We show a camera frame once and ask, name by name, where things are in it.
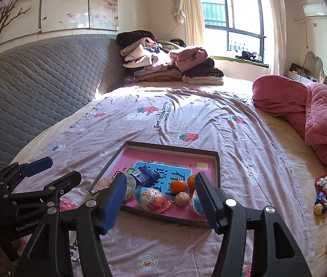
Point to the white air conditioner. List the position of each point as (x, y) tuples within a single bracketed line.
[(318, 10)]

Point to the walnut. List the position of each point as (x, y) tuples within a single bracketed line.
[(182, 199)]

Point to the orange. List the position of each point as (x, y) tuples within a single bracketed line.
[(192, 181), (178, 186)]

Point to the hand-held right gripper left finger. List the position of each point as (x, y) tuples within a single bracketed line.
[(112, 205)]

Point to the dark framed window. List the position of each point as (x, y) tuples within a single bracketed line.
[(238, 11)]

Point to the white curved chair back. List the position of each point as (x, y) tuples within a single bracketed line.
[(313, 63)]

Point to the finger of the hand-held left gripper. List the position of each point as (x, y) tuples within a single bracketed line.
[(37, 166), (62, 184)]

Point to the cream knotted curtain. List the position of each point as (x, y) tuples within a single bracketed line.
[(192, 11)]

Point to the pink shallow box lid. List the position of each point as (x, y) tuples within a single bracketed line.
[(157, 145)]

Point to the dark clothes on windowsill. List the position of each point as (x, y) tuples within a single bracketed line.
[(248, 56)]

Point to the strawberry print blanket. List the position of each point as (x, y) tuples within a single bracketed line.
[(180, 115)]

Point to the cream straight curtain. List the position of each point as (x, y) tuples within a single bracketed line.
[(276, 28)]

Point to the red toy egg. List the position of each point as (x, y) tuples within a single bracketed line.
[(151, 200)]

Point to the pink quilted blanket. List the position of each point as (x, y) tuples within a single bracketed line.
[(319, 112)]

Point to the cream bed sheet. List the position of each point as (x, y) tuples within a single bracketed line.
[(296, 161)]

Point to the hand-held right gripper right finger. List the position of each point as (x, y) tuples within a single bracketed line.
[(206, 202)]

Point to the blossom painted wall panels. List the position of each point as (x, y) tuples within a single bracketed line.
[(65, 5)]

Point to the white blue toy egg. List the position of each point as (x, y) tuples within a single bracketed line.
[(198, 205)]

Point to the pile of folded clothes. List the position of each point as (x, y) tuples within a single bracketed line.
[(175, 63)]

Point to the grey quilted headboard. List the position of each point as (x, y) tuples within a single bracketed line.
[(36, 78)]

